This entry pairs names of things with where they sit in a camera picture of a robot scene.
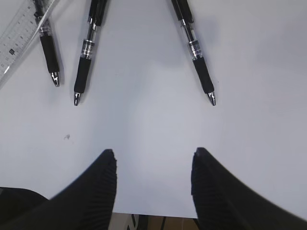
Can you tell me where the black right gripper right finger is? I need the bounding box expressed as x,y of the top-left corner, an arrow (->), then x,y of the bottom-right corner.
191,147 -> 307,230

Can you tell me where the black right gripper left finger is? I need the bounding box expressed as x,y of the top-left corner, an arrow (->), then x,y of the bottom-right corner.
0,149 -> 117,230

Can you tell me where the black pen crossing ruler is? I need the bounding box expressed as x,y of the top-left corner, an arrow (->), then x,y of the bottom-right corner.
33,0 -> 60,87

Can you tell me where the clear plastic ruler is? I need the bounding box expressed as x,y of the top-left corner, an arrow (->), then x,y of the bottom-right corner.
0,0 -> 58,87

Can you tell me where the black middle pen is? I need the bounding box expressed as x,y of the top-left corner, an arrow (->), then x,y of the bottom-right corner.
74,0 -> 107,106

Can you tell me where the black pen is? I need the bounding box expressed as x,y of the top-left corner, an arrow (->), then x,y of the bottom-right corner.
171,0 -> 216,106
74,0 -> 107,106

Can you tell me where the black rightmost pen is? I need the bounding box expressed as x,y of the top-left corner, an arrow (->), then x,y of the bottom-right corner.
171,0 -> 216,106

